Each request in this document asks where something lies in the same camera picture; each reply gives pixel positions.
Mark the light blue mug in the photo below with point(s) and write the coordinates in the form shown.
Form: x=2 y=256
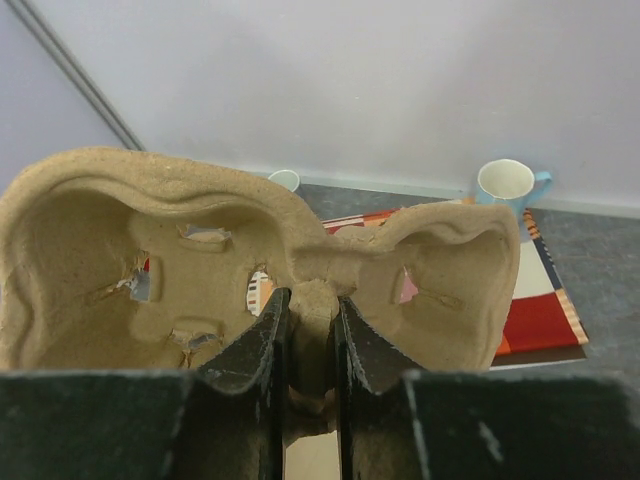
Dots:
x=511 y=183

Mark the small grey patterned mug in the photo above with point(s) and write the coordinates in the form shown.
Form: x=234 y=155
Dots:
x=286 y=178

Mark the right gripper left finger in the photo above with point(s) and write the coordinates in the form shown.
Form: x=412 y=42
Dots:
x=243 y=400

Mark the patchwork placemat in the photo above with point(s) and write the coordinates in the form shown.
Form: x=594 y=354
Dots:
x=454 y=289

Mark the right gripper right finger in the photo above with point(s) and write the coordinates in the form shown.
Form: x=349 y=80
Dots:
x=379 y=431

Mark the cardboard cup carrier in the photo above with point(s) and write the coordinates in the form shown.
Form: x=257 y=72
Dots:
x=113 y=258

